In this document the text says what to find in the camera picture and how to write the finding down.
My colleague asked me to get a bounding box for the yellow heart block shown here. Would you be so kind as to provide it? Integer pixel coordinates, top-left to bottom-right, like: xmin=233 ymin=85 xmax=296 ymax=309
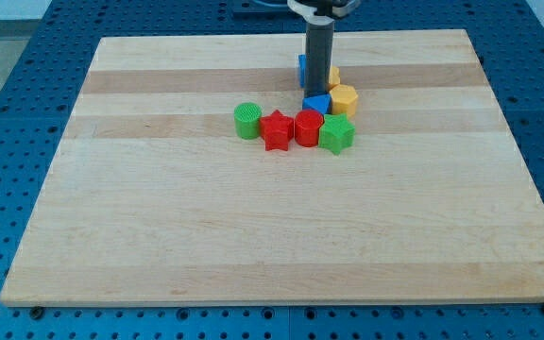
xmin=328 ymin=65 xmax=341 ymax=91

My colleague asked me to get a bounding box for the blue cube block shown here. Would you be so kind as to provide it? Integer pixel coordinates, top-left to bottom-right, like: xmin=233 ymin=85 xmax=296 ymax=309
xmin=297 ymin=54 xmax=306 ymax=88

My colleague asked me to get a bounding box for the red star block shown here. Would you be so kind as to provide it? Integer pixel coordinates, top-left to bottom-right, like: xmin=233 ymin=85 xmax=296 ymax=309
xmin=260 ymin=110 xmax=295 ymax=151

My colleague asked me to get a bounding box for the red cylinder block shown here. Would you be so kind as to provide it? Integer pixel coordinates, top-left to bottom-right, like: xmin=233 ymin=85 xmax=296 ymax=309
xmin=295 ymin=109 xmax=324 ymax=147

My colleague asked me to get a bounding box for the green cylinder block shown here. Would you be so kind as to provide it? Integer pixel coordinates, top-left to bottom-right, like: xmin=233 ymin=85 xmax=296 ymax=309
xmin=233 ymin=102 xmax=262 ymax=140

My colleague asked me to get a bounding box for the green star block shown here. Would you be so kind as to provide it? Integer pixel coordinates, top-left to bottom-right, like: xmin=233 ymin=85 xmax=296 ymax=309
xmin=318 ymin=113 xmax=355 ymax=155

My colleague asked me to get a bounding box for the blue triangle block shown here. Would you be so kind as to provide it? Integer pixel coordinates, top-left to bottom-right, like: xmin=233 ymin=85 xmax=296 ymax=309
xmin=302 ymin=93 xmax=332 ymax=114

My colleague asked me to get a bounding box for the yellow hexagon block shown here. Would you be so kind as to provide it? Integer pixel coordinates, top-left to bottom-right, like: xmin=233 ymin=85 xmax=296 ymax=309
xmin=330 ymin=84 xmax=359 ymax=118

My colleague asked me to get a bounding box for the light wooden board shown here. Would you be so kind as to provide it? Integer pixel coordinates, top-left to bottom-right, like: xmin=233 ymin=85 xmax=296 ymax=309
xmin=0 ymin=29 xmax=544 ymax=307

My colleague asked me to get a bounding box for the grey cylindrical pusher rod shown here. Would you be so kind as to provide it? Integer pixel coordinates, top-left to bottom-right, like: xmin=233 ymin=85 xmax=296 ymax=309
xmin=304 ymin=21 xmax=334 ymax=97

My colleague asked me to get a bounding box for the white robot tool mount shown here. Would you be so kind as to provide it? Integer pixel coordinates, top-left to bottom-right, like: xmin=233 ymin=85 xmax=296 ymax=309
xmin=287 ymin=0 xmax=362 ymax=26

